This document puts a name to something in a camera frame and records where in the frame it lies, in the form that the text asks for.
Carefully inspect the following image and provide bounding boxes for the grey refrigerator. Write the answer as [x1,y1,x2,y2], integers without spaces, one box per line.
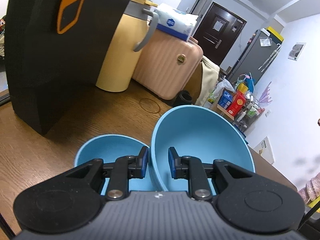
[227,27,284,83]

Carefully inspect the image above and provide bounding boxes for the white box by wall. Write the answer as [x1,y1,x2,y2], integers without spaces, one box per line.
[254,137,276,165]

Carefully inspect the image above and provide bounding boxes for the white blue tissue pack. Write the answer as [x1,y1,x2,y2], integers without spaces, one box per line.
[154,3,198,41]

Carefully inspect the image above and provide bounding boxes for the deep blue bowl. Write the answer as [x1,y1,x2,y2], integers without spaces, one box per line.
[149,105,255,191]
[74,134,157,191]

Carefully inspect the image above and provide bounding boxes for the yellow bucket grey handle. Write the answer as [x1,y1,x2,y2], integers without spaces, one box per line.
[96,0,159,93]

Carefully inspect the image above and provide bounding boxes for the blue box on rack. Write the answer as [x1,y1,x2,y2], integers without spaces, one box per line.
[217,89,234,109]

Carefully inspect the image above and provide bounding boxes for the pink marbled vase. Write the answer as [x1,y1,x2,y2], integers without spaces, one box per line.
[298,173,320,204]

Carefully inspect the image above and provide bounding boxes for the black cup behind table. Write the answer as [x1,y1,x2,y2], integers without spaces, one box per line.
[172,90,193,107]

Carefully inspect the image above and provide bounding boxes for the pink ribbed suitcase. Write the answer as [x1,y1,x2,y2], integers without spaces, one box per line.
[132,29,203,100]

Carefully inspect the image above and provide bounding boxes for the beige cloth on chair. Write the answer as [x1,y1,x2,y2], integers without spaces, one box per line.
[195,55,220,106]

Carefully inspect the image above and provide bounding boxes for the black paper bag orange logo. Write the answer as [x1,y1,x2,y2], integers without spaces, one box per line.
[5,0,130,135]

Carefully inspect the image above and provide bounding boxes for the dark brown door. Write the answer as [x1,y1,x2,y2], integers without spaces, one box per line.
[193,3,247,65]

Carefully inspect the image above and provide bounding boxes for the red box on rack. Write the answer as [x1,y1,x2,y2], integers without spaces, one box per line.
[227,91,246,116]

